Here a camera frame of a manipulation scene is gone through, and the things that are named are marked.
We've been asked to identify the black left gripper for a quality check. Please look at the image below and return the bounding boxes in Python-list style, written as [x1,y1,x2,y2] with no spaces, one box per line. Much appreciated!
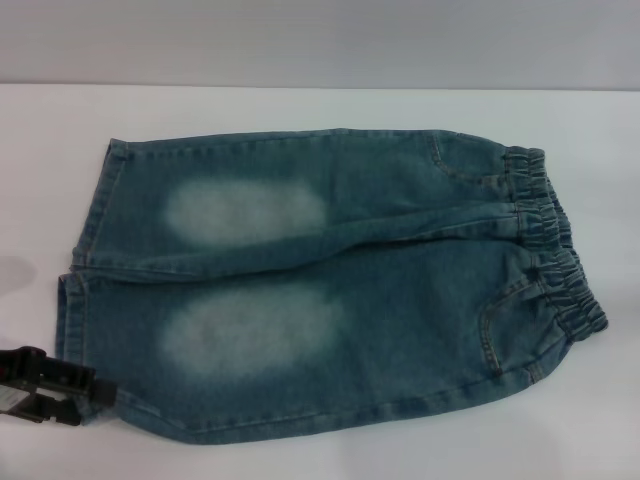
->
[0,345,119,430]

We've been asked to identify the blue denim shorts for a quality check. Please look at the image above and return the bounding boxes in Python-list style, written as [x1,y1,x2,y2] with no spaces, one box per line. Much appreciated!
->
[55,127,612,448]

